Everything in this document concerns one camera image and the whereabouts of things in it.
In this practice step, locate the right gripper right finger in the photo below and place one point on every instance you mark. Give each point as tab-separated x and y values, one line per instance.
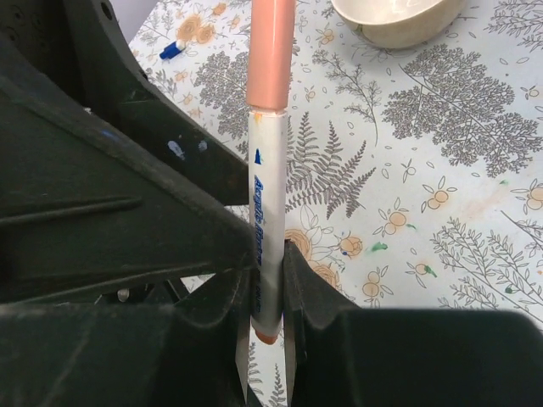
315	344

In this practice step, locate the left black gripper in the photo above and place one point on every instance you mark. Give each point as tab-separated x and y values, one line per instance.
104	181

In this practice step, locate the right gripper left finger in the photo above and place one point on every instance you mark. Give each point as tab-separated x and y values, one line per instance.
215	339

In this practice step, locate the blue pen cap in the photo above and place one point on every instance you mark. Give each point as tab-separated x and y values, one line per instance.
172	50

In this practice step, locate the floral tablecloth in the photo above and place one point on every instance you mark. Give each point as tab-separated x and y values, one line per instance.
414	175

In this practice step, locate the cream bowl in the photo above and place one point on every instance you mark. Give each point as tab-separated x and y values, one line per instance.
397	24

